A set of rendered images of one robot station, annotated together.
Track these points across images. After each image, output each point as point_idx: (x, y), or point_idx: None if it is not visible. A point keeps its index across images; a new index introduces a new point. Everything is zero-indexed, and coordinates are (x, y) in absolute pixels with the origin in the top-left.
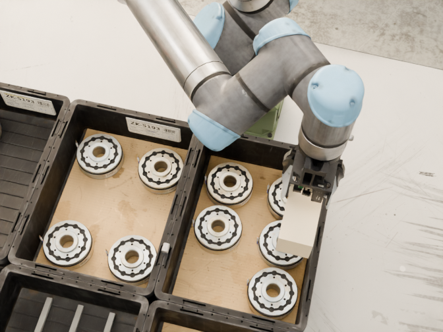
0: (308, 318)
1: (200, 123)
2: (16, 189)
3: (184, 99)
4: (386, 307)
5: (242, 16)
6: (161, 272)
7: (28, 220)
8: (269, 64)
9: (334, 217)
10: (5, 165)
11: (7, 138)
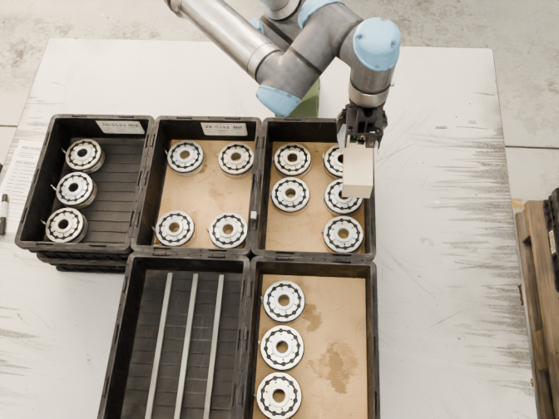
0: None
1: (267, 94)
2: (126, 196)
3: (242, 106)
4: (431, 234)
5: (277, 24)
6: (254, 234)
7: (140, 215)
8: (315, 32)
9: (377, 173)
10: (113, 179)
11: (110, 159)
